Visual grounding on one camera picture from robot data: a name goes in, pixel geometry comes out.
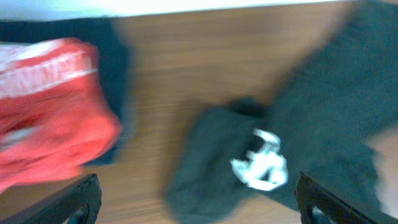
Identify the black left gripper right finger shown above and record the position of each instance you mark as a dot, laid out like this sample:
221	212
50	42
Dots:
317	204

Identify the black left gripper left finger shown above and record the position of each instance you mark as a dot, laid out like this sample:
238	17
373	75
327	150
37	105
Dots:
79	202

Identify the dark green t-shirt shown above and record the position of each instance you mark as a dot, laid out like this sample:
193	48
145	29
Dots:
340	96

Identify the red printed t-shirt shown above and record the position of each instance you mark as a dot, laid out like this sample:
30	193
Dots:
54	117

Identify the navy folded garment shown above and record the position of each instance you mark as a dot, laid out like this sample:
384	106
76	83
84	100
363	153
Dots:
114	61

